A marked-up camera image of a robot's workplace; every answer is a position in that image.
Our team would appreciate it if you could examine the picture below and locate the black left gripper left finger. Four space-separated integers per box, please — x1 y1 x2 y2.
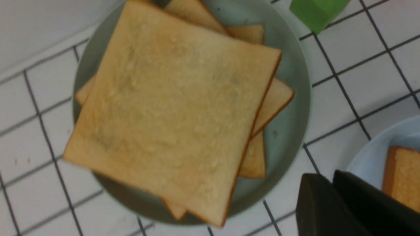
296 173 372 236

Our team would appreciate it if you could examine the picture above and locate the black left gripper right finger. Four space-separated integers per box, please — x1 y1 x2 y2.
332 170 420 236

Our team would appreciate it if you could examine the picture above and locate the light blue centre plate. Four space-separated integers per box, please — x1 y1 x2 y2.
346 116 420 190

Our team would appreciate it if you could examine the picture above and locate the green bread plate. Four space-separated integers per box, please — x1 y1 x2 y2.
94 0 311 227

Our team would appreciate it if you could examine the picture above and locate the green cube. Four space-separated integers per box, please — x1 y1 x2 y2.
289 0 350 34

